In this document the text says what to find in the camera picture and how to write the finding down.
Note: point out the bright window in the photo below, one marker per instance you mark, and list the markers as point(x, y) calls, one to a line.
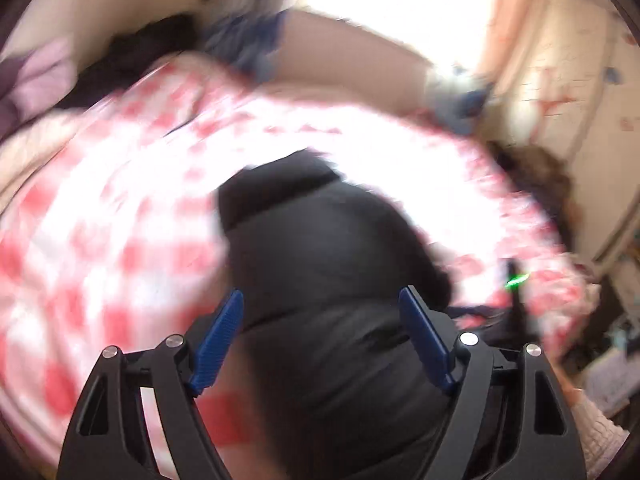
point(400, 5)

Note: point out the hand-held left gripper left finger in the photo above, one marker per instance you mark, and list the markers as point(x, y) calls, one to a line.
point(220, 340)

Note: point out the black puffer jacket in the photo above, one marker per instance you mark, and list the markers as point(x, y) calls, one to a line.
point(330, 270)

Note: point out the dark blue cloth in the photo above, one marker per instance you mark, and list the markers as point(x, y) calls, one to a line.
point(250, 35)

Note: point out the black cloth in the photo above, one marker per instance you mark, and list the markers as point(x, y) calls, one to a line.
point(135, 55)

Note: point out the person's right forearm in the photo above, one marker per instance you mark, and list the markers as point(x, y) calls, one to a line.
point(595, 435)

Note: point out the grey blue cloth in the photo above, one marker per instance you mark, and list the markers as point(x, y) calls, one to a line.
point(457, 100)

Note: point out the red white checkered bedsheet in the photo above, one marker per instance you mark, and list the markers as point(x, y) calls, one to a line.
point(125, 220)

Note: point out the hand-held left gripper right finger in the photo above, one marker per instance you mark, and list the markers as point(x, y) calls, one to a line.
point(425, 335)

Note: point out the beige cloth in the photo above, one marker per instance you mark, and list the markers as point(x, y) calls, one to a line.
point(25, 160)

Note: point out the brown fuzzy cloth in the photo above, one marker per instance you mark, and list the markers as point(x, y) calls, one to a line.
point(540, 180)

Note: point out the cream wardrobe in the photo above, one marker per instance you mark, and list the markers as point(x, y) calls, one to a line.
point(575, 85)

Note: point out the purple cloth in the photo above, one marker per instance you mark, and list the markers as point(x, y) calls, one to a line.
point(35, 85)

